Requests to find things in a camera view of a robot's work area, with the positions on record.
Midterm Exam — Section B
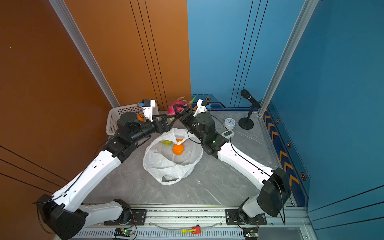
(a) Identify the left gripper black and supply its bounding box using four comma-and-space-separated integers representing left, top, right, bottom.
129, 113, 176, 147

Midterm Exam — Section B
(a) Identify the right green circuit board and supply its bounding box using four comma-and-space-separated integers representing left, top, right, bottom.
243, 229, 259, 240

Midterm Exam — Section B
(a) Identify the red yellow connector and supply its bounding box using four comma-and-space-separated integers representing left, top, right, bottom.
182, 226, 202, 235

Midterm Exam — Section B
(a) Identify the orange persimmon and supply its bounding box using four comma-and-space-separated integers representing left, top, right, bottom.
173, 145, 184, 155

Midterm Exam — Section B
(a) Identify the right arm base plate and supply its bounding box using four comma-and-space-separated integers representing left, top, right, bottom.
225, 209, 267, 226

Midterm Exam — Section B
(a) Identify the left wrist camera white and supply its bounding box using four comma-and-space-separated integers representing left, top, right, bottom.
139, 100, 159, 122

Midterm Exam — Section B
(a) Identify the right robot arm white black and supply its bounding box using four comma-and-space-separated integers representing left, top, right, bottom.
176, 106, 292, 225

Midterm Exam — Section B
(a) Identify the black microphone on stand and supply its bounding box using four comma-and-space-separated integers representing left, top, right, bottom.
239, 89, 261, 130

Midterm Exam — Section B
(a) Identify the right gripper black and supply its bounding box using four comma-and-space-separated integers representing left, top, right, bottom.
174, 104, 208, 144

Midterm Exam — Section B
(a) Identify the green circuit board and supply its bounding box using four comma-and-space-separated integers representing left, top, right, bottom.
113, 228, 136, 240
243, 229, 259, 240

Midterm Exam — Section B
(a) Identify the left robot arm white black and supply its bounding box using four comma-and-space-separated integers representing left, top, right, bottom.
36, 112, 170, 240

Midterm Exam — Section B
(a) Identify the aluminium front rail frame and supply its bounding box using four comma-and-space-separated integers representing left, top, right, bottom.
74, 202, 317, 240

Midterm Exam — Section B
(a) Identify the round white clock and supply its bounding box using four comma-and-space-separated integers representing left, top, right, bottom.
224, 118, 236, 130

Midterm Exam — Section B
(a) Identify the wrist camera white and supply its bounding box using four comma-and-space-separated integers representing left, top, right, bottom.
194, 99, 209, 117
139, 100, 159, 122

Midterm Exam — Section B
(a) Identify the small green fruit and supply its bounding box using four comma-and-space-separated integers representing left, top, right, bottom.
161, 140, 173, 146

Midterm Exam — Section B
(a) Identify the small white digital timer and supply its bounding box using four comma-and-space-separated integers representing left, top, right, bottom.
222, 130, 235, 139

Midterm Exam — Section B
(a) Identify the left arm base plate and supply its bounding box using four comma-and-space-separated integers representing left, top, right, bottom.
104, 209, 147, 227

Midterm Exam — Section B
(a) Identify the pink dragon fruit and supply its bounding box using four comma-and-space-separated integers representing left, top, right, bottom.
167, 97, 196, 115

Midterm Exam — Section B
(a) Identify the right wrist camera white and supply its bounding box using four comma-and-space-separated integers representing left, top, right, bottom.
194, 99, 209, 117

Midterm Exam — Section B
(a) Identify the white plastic bag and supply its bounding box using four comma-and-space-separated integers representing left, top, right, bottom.
143, 128, 204, 186

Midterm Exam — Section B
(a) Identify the left green circuit board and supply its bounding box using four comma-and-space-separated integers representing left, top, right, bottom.
113, 228, 136, 240

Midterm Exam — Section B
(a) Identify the white perforated plastic basket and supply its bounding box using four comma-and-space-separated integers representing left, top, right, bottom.
106, 104, 143, 136

